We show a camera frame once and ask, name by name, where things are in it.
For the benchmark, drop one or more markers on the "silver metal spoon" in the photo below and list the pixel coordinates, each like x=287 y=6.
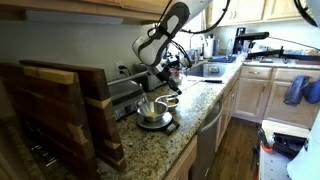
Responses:
x=179 y=92

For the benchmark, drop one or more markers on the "dark wooden cutting board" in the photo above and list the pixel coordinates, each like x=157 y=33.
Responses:
x=99 y=110

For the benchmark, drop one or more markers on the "stainless dishwasher front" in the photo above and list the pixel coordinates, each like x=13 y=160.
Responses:
x=206 y=143

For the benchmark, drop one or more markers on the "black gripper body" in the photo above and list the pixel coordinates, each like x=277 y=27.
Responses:
x=165 y=75

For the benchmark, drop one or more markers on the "blue hanging towel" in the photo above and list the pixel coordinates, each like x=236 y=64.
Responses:
x=302 y=88

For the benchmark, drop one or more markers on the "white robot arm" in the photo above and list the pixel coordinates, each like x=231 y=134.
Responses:
x=150 y=48

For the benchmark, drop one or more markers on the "black digital kitchen scale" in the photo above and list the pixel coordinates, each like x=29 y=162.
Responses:
x=166 y=124

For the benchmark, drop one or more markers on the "large steel bowl on scale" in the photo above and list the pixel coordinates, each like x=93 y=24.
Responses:
x=152 y=111

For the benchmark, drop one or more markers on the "kitchen sink faucet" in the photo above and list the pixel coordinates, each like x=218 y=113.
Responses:
x=196 y=44

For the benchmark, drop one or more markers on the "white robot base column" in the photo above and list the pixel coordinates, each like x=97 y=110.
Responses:
x=306 y=165

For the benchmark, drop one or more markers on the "black handled knife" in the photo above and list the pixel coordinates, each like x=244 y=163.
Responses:
x=207 y=81

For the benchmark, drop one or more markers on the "stainless steel toaster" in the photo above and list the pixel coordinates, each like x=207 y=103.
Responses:
x=127 y=95

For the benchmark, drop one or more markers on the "striped wooden cutting board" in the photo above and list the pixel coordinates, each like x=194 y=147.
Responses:
x=51 y=102

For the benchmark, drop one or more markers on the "small steel bowl yellow grains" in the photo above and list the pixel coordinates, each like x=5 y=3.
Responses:
x=171 y=102

